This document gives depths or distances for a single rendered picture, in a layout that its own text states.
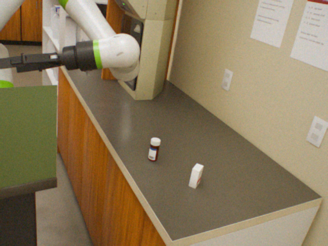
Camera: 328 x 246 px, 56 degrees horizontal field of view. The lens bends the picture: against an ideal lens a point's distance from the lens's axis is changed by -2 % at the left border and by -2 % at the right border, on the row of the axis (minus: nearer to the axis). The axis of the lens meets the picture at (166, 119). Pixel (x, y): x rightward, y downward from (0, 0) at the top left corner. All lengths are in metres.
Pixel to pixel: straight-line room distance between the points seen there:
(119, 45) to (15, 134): 0.42
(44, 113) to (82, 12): 0.40
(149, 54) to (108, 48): 0.84
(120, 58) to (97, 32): 0.22
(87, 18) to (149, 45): 0.67
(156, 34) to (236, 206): 1.05
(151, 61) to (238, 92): 0.52
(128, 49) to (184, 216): 0.56
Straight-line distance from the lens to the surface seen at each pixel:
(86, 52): 0.99
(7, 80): 1.18
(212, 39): 1.95
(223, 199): 1.19
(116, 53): 0.98
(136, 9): 1.73
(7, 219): 1.32
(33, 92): 1.01
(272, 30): 1.59
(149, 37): 1.79
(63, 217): 2.41
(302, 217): 1.40
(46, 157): 1.13
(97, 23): 1.18
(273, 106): 1.57
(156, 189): 1.16
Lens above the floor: 1.63
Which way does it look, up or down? 24 degrees down
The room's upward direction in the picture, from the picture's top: 10 degrees clockwise
